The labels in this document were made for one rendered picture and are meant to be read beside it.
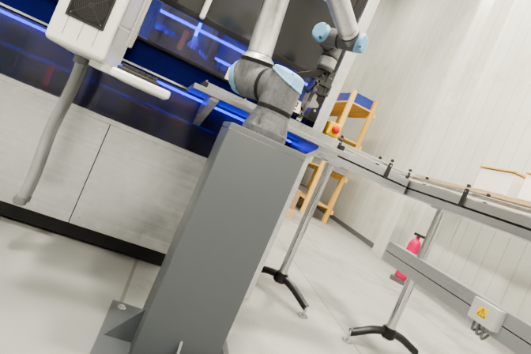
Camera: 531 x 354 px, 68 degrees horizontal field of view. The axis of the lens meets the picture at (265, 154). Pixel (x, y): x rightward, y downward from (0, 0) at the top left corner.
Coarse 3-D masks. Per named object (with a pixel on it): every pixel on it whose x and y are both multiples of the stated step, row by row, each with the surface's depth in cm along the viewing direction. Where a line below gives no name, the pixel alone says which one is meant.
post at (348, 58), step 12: (372, 0) 202; (372, 12) 203; (360, 24) 202; (348, 60) 203; (336, 72) 203; (336, 84) 203; (336, 96) 204; (324, 108) 203; (324, 120) 204; (300, 180) 204; (288, 204) 204; (276, 228) 204; (264, 252) 204; (264, 264) 205; (252, 288) 205
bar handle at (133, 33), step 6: (144, 0) 125; (150, 0) 126; (144, 6) 125; (138, 12) 126; (144, 12) 126; (138, 18) 125; (144, 18) 126; (120, 24) 125; (138, 24) 126; (126, 30) 125; (132, 30) 125; (138, 30) 126; (132, 36) 125; (126, 42) 126; (132, 42) 126
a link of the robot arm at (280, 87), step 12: (264, 72) 126; (276, 72) 122; (288, 72) 121; (264, 84) 124; (276, 84) 122; (288, 84) 121; (300, 84) 123; (264, 96) 123; (276, 96) 121; (288, 96) 122; (288, 108) 123
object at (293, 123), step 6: (294, 120) 160; (294, 126) 161; (300, 126) 161; (306, 126) 162; (306, 132) 162; (312, 132) 163; (318, 132) 164; (318, 138) 164; (324, 138) 164; (330, 138) 165; (330, 144) 165; (336, 144) 166
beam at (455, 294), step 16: (384, 256) 233; (400, 256) 221; (400, 272) 216; (416, 272) 205; (432, 272) 196; (432, 288) 192; (448, 288) 183; (464, 288) 176; (448, 304) 180; (464, 304) 173; (496, 304) 161; (512, 320) 151; (496, 336) 154; (512, 336) 149; (528, 336) 144; (528, 352) 142
